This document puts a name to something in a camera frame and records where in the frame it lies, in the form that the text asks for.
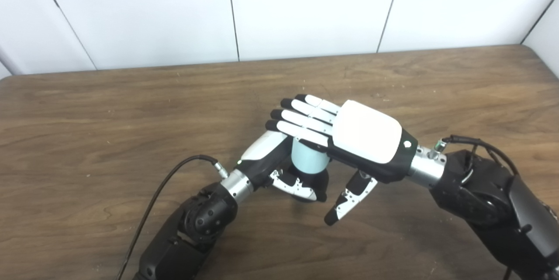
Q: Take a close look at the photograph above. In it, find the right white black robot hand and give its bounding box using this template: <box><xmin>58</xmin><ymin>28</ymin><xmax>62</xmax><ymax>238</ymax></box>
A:
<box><xmin>265</xmin><ymin>94</ymin><xmax>418</xmax><ymax>227</ymax></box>

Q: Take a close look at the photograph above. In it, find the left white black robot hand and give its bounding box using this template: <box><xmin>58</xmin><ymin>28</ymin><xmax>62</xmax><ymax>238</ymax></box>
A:
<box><xmin>234</xmin><ymin>130</ymin><xmax>319</xmax><ymax>202</ymax></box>

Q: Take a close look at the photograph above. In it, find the light-blue hose cylinder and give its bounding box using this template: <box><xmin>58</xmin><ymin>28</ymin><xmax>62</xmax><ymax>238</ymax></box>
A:
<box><xmin>291</xmin><ymin>137</ymin><xmax>329</xmax><ymax>174</ymax></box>

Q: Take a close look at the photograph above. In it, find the black funnel-shaped nozzle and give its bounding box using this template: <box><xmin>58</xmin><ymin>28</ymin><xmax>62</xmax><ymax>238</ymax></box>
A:
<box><xmin>279</xmin><ymin>169</ymin><xmax>329</xmax><ymax>203</ymax></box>

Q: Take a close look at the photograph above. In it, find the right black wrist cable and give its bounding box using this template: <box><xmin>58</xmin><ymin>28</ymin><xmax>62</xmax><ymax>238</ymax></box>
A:
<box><xmin>432</xmin><ymin>135</ymin><xmax>521</xmax><ymax>176</ymax></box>

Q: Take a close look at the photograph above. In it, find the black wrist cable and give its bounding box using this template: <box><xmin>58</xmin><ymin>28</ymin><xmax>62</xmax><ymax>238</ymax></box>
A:
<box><xmin>116</xmin><ymin>155</ymin><xmax>229</xmax><ymax>280</ymax></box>
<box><xmin>432</xmin><ymin>135</ymin><xmax>521</xmax><ymax>176</ymax></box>

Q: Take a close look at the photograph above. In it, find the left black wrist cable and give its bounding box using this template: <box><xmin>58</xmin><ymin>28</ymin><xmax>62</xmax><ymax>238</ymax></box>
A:
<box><xmin>116</xmin><ymin>155</ymin><xmax>229</xmax><ymax>280</ymax></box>

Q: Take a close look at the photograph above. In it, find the white wall corner trim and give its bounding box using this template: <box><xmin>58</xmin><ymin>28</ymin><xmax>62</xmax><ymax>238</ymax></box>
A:
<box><xmin>0</xmin><ymin>46</ymin><xmax>23</xmax><ymax>76</ymax></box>

